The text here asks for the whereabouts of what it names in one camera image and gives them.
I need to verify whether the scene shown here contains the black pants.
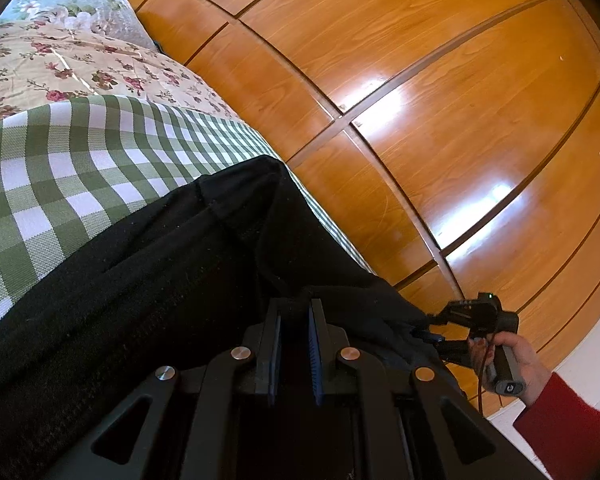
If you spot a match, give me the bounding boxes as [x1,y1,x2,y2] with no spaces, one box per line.
[0,156,444,479]

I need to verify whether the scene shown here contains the red sleeve forearm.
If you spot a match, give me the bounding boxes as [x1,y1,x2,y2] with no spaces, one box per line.
[514,374,600,479]

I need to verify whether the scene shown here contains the right hand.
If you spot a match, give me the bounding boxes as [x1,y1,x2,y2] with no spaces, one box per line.
[467,332,552,408]

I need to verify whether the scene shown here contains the green white checkered bedsheet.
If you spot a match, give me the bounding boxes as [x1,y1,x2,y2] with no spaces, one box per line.
[0,94,376,340]

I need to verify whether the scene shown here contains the floral bedsheet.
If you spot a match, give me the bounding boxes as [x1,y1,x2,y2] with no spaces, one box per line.
[0,21,239,120]

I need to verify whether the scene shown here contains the floral pillow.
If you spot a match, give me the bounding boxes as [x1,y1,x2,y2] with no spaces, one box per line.
[0,0,158,52]

